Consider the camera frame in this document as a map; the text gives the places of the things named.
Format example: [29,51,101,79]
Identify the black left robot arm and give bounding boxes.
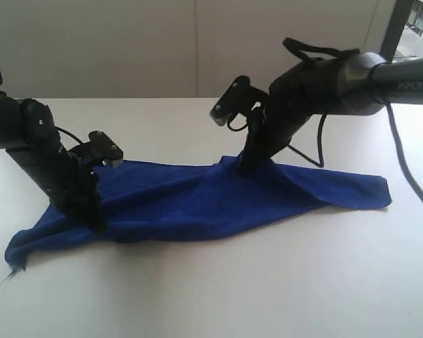
[0,93,106,233]

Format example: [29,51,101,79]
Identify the blue microfiber cloth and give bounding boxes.
[4,156,392,274]

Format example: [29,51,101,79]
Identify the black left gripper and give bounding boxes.
[13,144,108,234]

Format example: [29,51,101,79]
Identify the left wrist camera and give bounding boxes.
[69,130,124,168]

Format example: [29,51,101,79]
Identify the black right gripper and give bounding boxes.
[239,58,342,176]

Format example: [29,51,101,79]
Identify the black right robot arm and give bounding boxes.
[240,52,423,174]

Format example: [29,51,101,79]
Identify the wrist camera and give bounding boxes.
[69,130,124,168]
[209,75,268,132]

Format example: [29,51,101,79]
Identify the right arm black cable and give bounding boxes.
[281,37,423,212]

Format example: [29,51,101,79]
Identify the black window frame post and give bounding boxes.
[379,0,414,61]

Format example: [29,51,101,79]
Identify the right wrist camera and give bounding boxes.
[209,75,268,132]

